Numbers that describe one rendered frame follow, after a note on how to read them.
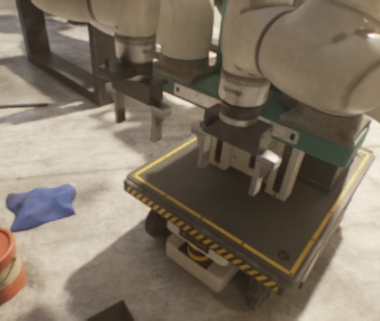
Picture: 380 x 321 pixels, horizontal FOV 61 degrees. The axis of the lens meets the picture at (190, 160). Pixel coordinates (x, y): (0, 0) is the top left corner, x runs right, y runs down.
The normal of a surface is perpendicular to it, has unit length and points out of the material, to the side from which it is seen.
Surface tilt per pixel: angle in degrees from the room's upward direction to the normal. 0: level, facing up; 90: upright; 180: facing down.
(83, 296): 0
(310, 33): 60
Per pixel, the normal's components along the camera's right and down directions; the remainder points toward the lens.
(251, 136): -0.62, 0.42
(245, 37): -0.84, 0.16
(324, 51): -0.69, -0.17
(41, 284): 0.07, -0.81
